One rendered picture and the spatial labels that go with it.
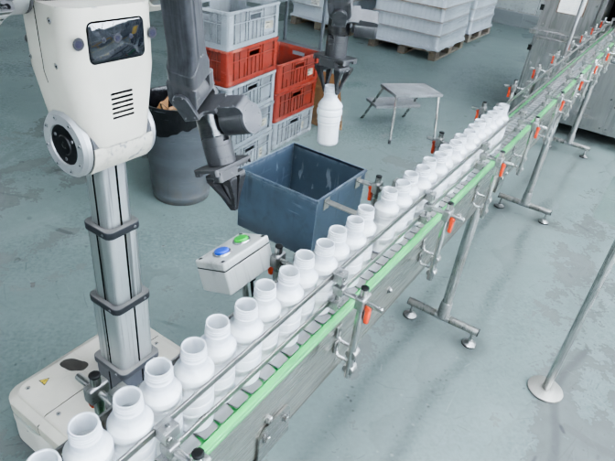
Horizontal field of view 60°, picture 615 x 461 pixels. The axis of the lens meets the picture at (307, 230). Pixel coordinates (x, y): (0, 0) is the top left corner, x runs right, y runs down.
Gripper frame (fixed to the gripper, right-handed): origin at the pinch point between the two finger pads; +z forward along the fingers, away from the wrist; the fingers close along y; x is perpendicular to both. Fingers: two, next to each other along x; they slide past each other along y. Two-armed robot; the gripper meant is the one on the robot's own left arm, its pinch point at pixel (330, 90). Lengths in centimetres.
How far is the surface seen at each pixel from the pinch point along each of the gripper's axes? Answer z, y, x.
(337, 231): 16, -31, 39
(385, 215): 18.8, -32.0, 19.5
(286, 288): 17, -35, 60
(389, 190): 14.3, -30.0, 15.7
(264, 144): 105, 159, -163
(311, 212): 38.1, 1.0, 1.2
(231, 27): 18, 148, -114
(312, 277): 19, -35, 53
